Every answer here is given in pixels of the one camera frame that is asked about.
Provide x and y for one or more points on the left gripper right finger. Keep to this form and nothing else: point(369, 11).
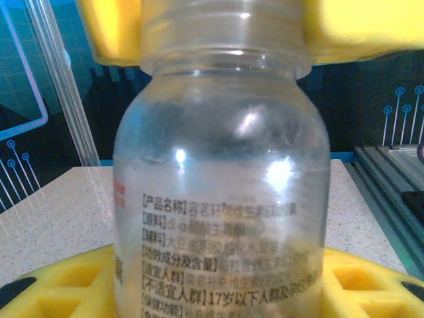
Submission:
point(364, 291)

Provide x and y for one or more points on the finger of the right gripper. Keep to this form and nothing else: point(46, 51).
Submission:
point(112, 30)
point(364, 26)

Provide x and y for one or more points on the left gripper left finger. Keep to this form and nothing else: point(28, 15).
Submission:
point(66, 291)

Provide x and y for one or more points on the clear plastic bottle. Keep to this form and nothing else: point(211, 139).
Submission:
point(218, 132)

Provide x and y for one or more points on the aluminium frame post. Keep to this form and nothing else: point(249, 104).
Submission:
point(69, 99)

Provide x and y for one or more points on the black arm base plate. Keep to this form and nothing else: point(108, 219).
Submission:
point(415, 205)

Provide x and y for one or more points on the aluminium frame rail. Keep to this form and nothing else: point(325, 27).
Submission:
point(381, 172)

